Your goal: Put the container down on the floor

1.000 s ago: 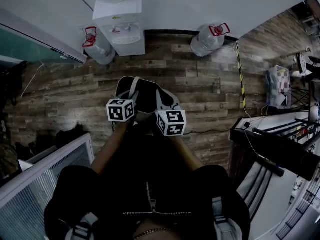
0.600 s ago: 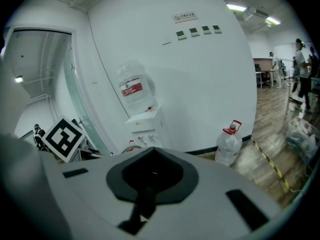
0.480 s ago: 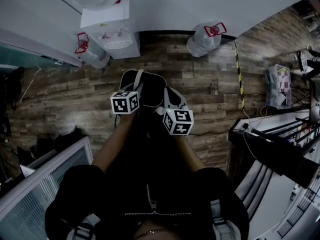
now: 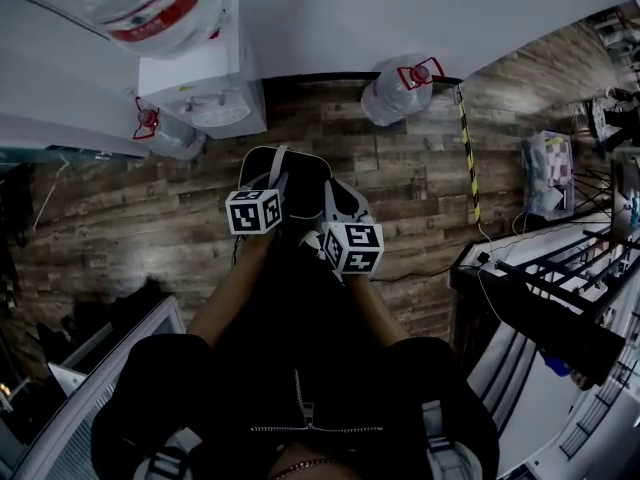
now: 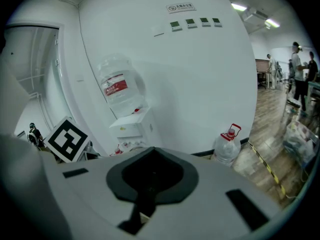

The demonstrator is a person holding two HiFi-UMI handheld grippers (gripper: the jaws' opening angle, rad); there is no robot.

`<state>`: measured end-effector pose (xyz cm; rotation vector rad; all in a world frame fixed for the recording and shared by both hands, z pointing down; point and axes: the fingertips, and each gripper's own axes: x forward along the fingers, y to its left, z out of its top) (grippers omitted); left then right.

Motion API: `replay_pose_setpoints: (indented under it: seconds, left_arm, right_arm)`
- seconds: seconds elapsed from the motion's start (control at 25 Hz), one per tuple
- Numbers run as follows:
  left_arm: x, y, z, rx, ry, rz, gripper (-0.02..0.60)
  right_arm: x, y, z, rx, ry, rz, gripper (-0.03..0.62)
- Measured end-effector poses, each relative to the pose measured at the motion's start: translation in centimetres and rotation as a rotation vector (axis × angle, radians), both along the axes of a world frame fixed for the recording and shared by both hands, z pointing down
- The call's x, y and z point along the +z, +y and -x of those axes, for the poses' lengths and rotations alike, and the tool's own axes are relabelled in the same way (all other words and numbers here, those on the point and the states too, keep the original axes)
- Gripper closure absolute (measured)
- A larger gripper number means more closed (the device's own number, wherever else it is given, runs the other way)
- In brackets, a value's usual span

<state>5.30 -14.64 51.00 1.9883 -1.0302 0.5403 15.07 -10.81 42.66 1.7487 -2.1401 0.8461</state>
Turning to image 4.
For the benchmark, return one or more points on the person's black jacket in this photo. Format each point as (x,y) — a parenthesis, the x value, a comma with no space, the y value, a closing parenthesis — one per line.
(300,368)

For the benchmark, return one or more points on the person's left forearm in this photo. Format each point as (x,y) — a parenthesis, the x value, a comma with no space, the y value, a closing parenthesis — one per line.
(235,288)

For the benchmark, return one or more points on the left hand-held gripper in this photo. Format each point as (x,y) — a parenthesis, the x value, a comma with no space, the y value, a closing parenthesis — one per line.
(252,213)

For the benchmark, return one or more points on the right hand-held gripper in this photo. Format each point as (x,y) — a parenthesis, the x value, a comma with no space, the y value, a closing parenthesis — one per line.
(355,248)

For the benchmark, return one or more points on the clear plastic storage box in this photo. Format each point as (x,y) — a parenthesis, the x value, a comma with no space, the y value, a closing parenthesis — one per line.
(547,173)

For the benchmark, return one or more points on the wooden floor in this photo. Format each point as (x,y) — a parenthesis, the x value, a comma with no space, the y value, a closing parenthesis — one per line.
(400,178)

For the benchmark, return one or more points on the person's right forearm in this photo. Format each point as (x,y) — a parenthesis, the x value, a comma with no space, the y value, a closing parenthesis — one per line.
(377,308)

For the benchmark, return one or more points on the yellow black striped strip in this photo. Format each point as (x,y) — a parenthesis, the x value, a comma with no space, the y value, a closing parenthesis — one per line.
(469,163)

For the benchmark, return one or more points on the black container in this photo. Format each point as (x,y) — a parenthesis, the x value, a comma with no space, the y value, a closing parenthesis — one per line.
(305,183)

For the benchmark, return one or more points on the large red label water bottle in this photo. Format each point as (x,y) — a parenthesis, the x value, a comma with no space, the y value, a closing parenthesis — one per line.
(150,8)

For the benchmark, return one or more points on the black metal rack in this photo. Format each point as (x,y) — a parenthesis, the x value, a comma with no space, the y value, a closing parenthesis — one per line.
(560,278)

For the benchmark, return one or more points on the white framed glass partition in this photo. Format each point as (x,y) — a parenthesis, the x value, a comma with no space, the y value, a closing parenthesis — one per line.
(95,388)

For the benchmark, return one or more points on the white water dispenser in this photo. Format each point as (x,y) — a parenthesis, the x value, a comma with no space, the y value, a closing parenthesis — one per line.
(220,83)

